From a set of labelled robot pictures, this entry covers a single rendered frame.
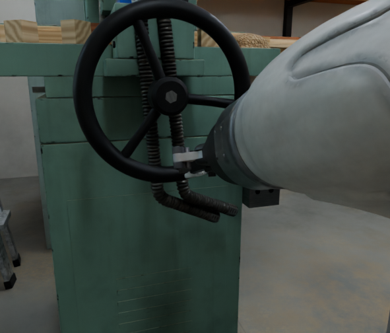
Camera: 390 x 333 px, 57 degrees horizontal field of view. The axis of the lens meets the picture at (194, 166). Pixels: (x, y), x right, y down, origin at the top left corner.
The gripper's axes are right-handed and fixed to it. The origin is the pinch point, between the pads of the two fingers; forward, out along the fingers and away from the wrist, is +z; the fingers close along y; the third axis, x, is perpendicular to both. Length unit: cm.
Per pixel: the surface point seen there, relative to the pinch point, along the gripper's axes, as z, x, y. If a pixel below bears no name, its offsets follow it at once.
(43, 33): 30, -35, 23
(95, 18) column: 46, -47, 11
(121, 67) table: 9.3, -18.9, 8.8
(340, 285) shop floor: 77, 47, -81
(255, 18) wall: 232, -153, -143
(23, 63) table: 18.1, -22.8, 25.5
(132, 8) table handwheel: -2.1, -23.3, 7.8
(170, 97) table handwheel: 1.0, -11.0, 2.5
